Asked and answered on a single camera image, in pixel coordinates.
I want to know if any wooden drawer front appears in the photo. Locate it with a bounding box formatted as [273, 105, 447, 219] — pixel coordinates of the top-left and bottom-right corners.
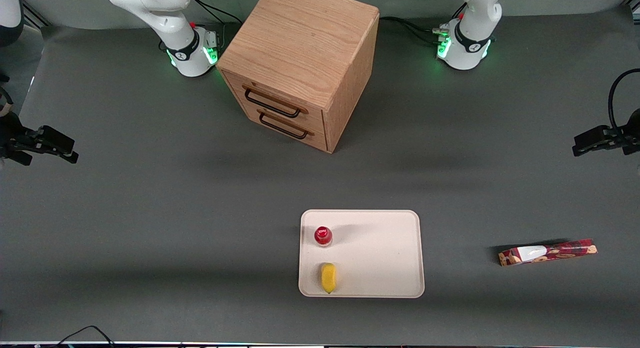
[235, 100, 329, 154]
[221, 69, 327, 135]

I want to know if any grey table mat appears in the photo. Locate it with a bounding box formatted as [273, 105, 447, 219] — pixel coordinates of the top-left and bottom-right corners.
[0, 5, 640, 345]

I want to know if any beige plastic tray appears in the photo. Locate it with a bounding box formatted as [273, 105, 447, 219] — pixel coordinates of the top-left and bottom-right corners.
[298, 209, 426, 299]

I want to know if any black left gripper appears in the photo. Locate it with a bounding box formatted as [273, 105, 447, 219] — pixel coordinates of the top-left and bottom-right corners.
[572, 108, 640, 158]

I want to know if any black left base cable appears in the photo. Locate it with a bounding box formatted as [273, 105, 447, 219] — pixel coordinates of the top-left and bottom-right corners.
[379, 16, 443, 45]

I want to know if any thin black table-edge cable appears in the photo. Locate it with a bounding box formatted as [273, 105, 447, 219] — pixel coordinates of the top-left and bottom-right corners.
[56, 325, 117, 348]

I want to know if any oak wooden drawer cabinet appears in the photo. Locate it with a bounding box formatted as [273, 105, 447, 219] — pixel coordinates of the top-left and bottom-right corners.
[216, 0, 381, 155]

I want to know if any red cookie box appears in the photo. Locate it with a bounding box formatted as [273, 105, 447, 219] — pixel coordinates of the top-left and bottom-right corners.
[498, 238, 599, 268]

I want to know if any black metal drawer handle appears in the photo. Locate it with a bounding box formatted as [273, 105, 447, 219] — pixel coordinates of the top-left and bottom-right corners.
[257, 109, 315, 141]
[243, 85, 309, 119]

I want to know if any black right base cable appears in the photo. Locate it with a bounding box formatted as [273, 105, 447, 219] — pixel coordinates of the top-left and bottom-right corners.
[191, 0, 242, 27]

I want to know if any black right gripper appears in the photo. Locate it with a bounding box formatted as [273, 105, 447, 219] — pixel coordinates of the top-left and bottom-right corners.
[0, 110, 80, 167]

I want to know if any black base cable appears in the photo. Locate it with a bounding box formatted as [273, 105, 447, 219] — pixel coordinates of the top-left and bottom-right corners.
[191, 0, 242, 27]
[379, 16, 443, 45]

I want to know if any yellow lemon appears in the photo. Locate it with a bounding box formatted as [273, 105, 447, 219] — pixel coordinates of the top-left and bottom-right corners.
[320, 262, 338, 295]

